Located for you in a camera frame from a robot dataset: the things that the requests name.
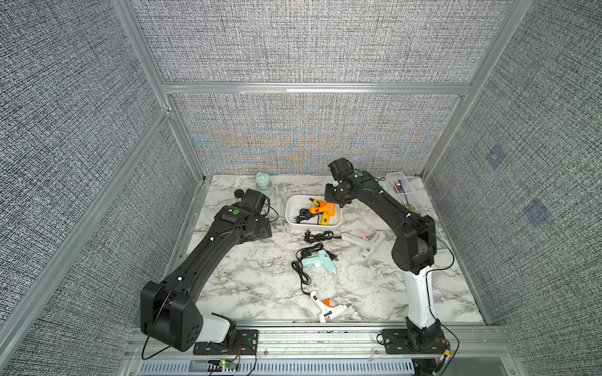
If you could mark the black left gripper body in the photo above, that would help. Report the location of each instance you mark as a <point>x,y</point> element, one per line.
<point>262,229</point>

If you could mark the clear plastic tray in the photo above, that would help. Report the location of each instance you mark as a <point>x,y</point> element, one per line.
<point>411,192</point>

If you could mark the white storage box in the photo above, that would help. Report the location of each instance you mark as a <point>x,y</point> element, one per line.
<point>305,212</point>

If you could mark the mint green glue gun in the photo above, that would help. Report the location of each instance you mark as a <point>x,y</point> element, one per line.
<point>323,259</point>

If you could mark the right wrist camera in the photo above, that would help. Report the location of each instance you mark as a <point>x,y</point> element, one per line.
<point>340,169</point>

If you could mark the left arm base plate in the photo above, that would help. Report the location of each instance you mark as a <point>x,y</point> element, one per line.
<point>243,342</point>

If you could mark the yellow glue gun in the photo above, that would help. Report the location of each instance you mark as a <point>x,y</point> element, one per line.
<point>319,207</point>

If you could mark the large white pink glue gun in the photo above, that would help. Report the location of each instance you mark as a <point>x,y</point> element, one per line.
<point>367,246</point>

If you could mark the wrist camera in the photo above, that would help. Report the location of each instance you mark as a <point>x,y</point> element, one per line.
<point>340,169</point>
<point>254,201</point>

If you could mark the mint green lidded jar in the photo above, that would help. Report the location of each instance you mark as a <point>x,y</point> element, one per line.
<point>264,184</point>

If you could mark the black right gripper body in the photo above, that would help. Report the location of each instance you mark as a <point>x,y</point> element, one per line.
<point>335,194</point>

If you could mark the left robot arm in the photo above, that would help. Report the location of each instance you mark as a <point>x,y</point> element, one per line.
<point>168,309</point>

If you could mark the orange glue gun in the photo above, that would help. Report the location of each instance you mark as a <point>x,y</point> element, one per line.
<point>326,216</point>

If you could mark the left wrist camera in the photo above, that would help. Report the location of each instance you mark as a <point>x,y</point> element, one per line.
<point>254,201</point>

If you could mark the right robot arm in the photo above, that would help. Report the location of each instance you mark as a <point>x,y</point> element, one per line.
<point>413,250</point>

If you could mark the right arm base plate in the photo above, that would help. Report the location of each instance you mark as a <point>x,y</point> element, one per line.
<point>413,341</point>

